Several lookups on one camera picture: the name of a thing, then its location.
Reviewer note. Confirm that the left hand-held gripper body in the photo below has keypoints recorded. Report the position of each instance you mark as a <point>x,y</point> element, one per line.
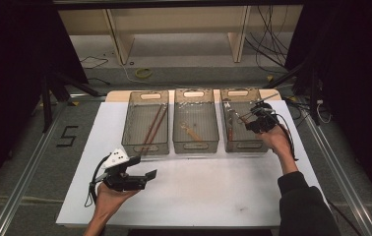
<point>125,182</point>

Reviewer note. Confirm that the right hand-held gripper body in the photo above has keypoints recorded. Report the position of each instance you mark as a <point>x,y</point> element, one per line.
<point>267,121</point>

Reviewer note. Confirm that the smoky clear plastic bin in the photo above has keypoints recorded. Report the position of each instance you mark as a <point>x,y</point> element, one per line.
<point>244,137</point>
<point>203,114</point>
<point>138,126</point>

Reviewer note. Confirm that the person's right hand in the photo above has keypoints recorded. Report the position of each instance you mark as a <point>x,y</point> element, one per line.
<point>277,139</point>

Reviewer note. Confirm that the person's left hand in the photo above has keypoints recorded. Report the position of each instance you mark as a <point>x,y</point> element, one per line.
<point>108,204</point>

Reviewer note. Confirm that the white table board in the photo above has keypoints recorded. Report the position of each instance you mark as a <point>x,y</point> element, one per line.
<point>108,137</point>

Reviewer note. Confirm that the black metal stand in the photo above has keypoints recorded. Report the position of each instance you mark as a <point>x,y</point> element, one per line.
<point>313,95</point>
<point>46,105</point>

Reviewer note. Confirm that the yellow tape roll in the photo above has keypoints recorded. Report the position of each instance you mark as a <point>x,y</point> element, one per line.
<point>137,73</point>

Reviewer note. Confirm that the black curtain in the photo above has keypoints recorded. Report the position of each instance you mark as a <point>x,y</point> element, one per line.
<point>10,65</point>
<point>364,65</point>

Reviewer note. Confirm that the light wooden shelf unit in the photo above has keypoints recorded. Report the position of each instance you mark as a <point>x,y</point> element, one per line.
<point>174,19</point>

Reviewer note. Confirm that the aluminium floor rail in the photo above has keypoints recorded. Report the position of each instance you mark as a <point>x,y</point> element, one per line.
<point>338,173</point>
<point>26,173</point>

